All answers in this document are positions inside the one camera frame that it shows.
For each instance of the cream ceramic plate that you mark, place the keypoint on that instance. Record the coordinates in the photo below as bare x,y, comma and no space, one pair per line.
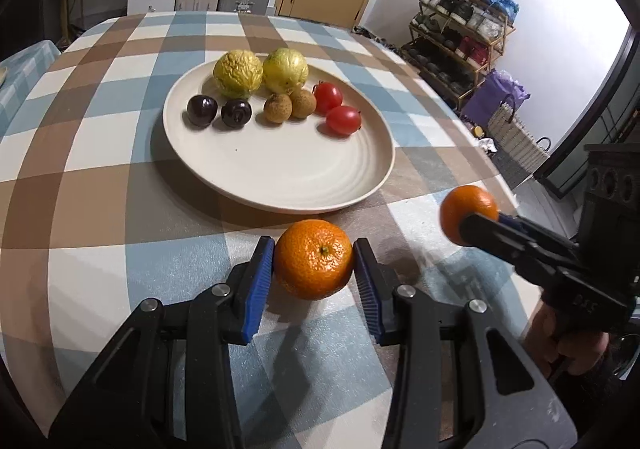
280,159

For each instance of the red tomato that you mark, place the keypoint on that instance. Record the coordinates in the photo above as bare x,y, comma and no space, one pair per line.
327,97
343,120

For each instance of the orange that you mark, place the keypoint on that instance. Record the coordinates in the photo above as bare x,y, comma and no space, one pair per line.
314,259
465,211

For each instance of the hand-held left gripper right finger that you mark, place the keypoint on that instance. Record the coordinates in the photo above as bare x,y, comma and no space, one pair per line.
367,289

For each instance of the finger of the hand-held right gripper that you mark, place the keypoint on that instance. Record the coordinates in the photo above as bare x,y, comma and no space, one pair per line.
500,239
530,231

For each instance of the side table checkered cloth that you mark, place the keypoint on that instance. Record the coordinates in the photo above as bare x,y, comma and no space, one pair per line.
25,74

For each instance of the person's right hand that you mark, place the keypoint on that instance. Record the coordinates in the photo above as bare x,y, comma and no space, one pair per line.
570,341

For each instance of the wrinkled yellow passion fruit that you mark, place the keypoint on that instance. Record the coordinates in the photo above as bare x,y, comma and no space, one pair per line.
238,73

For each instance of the purple bag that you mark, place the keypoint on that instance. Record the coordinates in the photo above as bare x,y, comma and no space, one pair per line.
492,96

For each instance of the dark purple plum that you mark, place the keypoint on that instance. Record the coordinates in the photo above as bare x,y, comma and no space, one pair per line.
236,112
202,110

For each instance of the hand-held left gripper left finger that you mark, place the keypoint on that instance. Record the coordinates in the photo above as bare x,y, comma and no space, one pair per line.
257,289

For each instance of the woven basket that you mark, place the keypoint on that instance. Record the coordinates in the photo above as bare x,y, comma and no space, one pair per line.
520,141

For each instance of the wooden shoe rack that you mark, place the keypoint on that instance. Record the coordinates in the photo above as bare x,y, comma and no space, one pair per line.
492,64

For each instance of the brown longan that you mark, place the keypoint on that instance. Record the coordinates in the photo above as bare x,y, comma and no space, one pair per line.
302,101
278,108

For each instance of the smooth yellow passion fruit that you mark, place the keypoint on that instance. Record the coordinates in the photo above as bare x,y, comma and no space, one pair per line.
285,70

